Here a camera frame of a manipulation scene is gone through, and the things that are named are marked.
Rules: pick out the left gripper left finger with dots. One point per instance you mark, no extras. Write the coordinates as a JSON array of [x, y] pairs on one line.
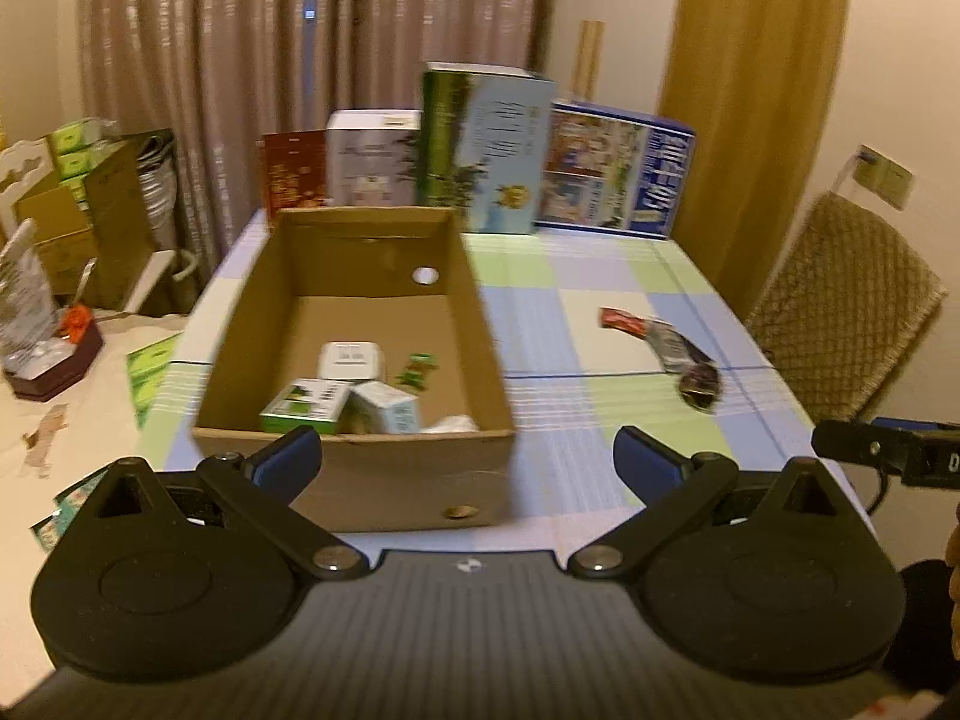
[[260, 489]]

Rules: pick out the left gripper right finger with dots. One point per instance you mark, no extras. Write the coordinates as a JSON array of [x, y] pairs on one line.
[[678, 492]]

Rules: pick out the green white medicine box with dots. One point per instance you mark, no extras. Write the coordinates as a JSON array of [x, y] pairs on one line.
[[316, 403]]

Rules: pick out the clear snack packet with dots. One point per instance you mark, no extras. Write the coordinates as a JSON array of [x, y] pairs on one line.
[[677, 354]]

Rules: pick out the white square night light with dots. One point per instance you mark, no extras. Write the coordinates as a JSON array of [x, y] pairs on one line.
[[350, 361]]

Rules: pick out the purple velvet scrunchie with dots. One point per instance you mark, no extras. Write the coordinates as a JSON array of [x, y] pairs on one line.
[[700, 386]]

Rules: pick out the green tissue pack on bed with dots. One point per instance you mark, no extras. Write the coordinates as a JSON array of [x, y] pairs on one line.
[[146, 369]]

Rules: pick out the red snack packet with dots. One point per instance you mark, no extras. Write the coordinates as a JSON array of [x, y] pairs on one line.
[[618, 319]]

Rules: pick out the dark red wooden tray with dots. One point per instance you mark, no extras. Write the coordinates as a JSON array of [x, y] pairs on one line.
[[55, 365]]

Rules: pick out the white silver foil bag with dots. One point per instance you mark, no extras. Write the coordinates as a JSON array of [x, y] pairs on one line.
[[27, 310]]

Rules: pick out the brown cardboard carton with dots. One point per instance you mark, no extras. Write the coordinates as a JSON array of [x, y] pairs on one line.
[[95, 241]]

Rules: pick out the blue milk carton box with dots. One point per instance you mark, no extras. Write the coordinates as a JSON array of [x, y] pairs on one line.
[[612, 170]]

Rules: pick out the red gift box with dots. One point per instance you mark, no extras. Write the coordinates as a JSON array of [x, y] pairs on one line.
[[293, 171]]

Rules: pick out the white humidifier box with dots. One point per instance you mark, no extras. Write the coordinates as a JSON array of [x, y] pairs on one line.
[[371, 157]]

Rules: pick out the white plastic bag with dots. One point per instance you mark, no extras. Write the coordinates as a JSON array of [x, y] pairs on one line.
[[159, 177]]

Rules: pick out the green tissue packs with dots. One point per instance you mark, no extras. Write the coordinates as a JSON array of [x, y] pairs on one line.
[[79, 147]]

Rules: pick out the green milk carton box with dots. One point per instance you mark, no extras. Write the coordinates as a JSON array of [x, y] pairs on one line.
[[483, 144]]

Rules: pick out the brown curtain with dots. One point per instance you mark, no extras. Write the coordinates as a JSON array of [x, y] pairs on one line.
[[220, 74]]

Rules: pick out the golden yellow curtain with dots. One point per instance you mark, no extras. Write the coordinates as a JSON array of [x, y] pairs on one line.
[[753, 78]]

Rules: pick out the wall power socket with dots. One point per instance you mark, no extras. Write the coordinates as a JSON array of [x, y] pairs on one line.
[[883, 177]]

